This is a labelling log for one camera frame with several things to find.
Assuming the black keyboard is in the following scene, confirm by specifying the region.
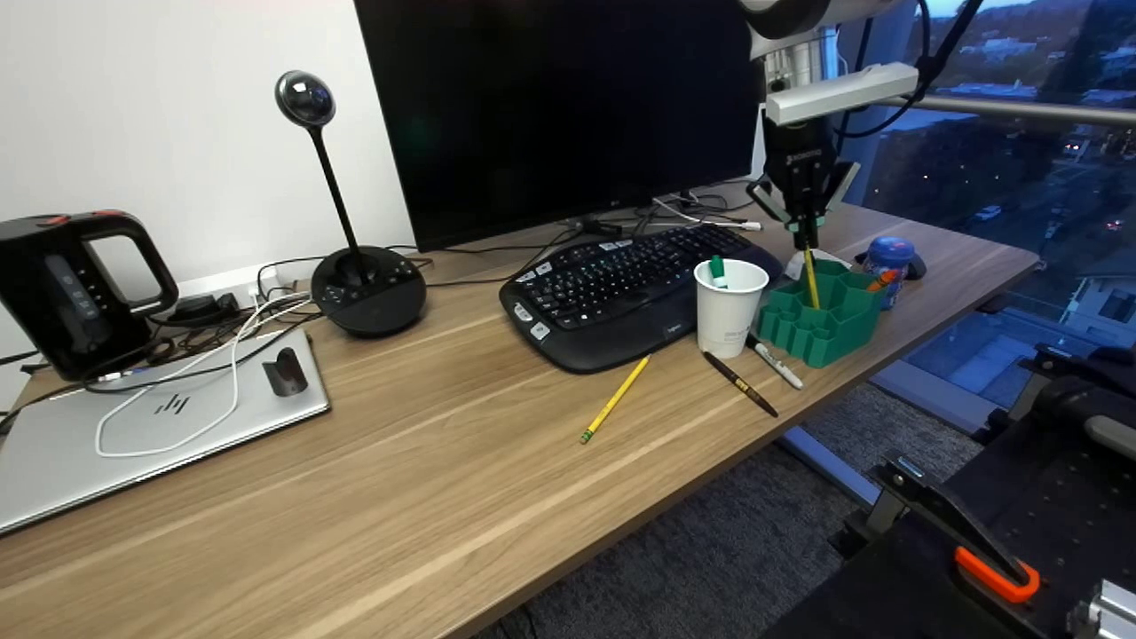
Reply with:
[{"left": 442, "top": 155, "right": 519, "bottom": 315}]
[{"left": 495, "top": 219, "right": 792, "bottom": 377}]

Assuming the small black gadget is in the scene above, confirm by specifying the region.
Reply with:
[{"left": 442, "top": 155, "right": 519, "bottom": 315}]
[{"left": 258, "top": 344, "right": 312, "bottom": 400}]

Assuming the silver black marker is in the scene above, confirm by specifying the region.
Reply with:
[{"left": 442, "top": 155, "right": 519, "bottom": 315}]
[{"left": 746, "top": 332, "right": 808, "bottom": 395}]

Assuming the white paper cup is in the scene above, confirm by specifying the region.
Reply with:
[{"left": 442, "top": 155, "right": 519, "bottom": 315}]
[{"left": 689, "top": 253, "right": 772, "bottom": 361}]

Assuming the black perforated cart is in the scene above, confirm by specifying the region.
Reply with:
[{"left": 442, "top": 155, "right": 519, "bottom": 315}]
[{"left": 760, "top": 342, "right": 1136, "bottom": 639}]

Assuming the blue lidded plastic container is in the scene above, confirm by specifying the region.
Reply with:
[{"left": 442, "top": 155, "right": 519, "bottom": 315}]
[{"left": 855, "top": 235, "right": 931, "bottom": 303}]

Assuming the silver laptop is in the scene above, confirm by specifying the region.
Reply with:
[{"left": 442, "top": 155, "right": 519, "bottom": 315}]
[{"left": 0, "top": 326, "right": 334, "bottom": 539}]

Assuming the black orange bar clamp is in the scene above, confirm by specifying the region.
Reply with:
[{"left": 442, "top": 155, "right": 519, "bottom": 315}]
[{"left": 868, "top": 450, "right": 1047, "bottom": 609}]

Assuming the grey desk foot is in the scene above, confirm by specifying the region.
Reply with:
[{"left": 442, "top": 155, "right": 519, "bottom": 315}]
[
  {"left": 868, "top": 360, "right": 1015, "bottom": 439},
  {"left": 777, "top": 423, "right": 888, "bottom": 509}
]

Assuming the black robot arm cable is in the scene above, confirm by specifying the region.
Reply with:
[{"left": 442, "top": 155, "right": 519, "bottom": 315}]
[{"left": 833, "top": 0, "right": 985, "bottom": 141}]

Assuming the black computer monitor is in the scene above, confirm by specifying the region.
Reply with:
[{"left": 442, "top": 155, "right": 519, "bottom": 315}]
[{"left": 350, "top": 0, "right": 764, "bottom": 257}]

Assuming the black electric kettle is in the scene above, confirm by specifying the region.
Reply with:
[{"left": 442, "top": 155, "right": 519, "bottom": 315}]
[{"left": 0, "top": 210, "right": 183, "bottom": 392}]

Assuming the black webcam on stalk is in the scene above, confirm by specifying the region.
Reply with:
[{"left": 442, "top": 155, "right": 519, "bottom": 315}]
[{"left": 274, "top": 68, "right": 428, "bottom": 342}]

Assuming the black pen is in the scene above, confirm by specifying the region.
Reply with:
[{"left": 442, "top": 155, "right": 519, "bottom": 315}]
[{"left": 698, "top": 348, "right": 785, "bottom": 423}]

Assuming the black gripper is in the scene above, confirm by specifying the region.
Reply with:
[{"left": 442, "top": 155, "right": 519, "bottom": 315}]
[{"left": 760, "top": 113, "right": 863, "bottom": 250}]

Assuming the green honeycomb pen stand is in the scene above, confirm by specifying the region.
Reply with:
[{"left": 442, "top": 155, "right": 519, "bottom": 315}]
[{"left": 753, "top": 257, "right": 892, "bottom": 373}]

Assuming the yellow pencil green end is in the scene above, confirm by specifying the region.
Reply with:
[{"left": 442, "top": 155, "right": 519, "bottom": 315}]
[{"left": 573, "top": 351, "right": 655, "bottom": 447}]

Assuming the white charging cable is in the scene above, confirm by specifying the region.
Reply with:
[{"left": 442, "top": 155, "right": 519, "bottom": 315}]
[{"left": 92, "top": 253, "right": 319, "bottom": 466}]

